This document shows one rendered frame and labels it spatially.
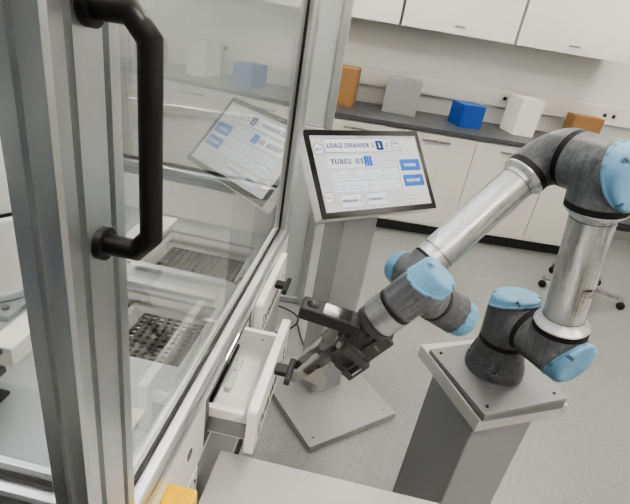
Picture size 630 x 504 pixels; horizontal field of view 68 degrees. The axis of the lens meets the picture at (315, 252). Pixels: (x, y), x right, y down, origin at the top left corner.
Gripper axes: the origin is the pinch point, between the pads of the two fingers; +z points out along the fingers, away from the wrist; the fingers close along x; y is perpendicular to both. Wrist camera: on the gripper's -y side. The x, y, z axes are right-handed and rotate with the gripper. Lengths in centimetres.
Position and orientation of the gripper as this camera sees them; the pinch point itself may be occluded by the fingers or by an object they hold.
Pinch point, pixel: (295, 368)
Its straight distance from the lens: 96.8
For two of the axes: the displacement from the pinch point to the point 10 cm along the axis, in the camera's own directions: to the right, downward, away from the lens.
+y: 7.1, 6.7, 2.0
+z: -6.8, 6.1, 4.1
